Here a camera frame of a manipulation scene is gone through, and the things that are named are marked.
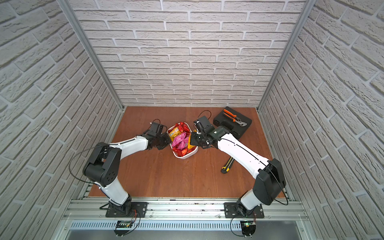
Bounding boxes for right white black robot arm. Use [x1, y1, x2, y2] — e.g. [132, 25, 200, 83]
[191, 127, 286, 216]

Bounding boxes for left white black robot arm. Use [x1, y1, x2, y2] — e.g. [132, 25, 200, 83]
[83, 133, 171, 207]

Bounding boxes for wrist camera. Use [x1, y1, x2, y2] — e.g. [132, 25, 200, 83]
[194, 116, 215, 134]
[147, 122, 164, 137]

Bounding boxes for aluminium corner profile right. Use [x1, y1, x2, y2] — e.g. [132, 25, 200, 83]
[256, 0, 317, 112]

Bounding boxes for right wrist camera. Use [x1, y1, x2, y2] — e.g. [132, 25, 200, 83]
[194, 116, 215, 134]

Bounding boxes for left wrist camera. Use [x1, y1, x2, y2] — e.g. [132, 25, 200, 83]
[147, 122, 164, 137]

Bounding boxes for pink tea bag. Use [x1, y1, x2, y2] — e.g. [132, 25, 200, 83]
[172, 133, 190, 149]

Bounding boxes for large yellow tea bag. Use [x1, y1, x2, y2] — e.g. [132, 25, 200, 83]
[169, 127, 183, 142]

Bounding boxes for left controller board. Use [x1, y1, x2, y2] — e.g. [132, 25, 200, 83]
[114, 221, 136, 237]

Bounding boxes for aluminium corner profile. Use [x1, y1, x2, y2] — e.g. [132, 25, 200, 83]
[58, 0, 125, 112]
[256, 0, 317, 112]

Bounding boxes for right controller board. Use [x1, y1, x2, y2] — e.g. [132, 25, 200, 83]
[240, 221, 257, 238]

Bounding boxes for black plastic tool case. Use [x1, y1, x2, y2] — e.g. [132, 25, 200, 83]
[213, 107, 253, 140]

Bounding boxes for orange handled pliers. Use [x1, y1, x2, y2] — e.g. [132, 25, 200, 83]
[223, 109, 247, 127]

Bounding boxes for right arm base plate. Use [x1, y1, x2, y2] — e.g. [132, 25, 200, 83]
[224, 202, 265, 219]

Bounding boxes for yellow black utility knife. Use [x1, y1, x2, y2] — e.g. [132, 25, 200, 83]
[221, 157, 235, 174]

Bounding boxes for aluminium front rail frame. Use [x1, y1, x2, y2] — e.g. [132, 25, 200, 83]
[60, 198, 309, 233]

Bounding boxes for red tea bag box centre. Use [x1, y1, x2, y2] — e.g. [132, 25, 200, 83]
[173, 147, 191, 158]

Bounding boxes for aluminium corner profile left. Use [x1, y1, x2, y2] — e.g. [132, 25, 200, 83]
[58, 0, 125, 112]

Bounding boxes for controller board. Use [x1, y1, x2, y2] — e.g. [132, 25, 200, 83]
[240, 221, 257, 238]
[114, 221, 136, 237]

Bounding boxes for white plastic storage box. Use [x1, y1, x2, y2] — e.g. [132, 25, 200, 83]
[167, 122, 199, 160]

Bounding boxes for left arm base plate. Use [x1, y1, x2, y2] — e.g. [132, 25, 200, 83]
[106, 202, 148, 218]

